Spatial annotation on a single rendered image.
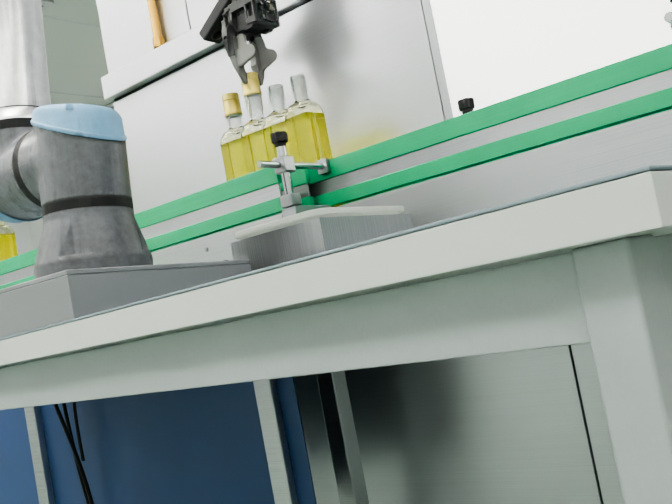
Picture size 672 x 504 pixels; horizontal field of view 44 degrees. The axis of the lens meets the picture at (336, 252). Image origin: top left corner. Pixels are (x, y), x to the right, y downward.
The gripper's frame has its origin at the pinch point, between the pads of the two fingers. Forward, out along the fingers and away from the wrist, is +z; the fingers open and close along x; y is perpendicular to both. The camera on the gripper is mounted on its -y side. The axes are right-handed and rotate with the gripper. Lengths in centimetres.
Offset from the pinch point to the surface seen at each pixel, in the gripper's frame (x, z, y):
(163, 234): -13.4, 26.7, -16.7
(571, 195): -71, 43, 85
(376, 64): 11.8, 2.9, 21.6
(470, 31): 11.9, 3.8, 41.7
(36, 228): 317, -80, -564
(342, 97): 11.9, 6.4, 12.4
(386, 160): -4.1, 24.3, 29.9
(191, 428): -13, 64, -19
